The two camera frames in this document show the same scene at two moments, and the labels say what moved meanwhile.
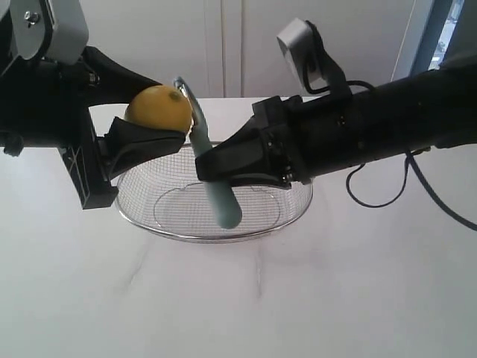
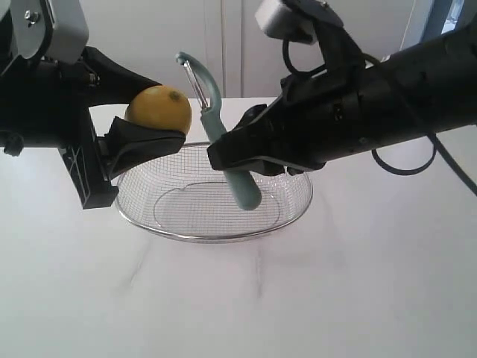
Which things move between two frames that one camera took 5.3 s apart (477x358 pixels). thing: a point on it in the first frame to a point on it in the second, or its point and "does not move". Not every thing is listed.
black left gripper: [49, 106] does not move
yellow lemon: [162, 107] does not move
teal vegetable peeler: [223, 195] to [212, 117]
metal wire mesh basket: [162, 192] does not move
